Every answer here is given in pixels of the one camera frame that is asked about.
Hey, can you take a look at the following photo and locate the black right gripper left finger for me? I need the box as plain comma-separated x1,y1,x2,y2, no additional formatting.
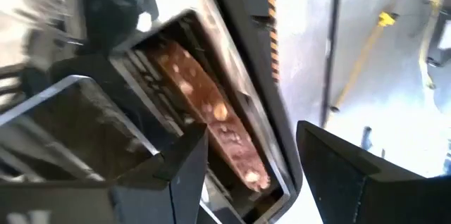
0,121,209,224

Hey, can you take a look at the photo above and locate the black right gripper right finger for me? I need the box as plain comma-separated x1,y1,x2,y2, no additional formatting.
295,120,451,224

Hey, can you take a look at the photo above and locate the brown bread slice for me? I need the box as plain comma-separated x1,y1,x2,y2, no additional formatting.
146,39,272,193

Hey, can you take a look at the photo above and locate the black and chrome toaster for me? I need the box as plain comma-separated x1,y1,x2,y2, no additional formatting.
0,0,304,224

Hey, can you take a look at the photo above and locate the yellow extension cable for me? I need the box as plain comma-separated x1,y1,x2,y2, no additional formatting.
323,11,401,128

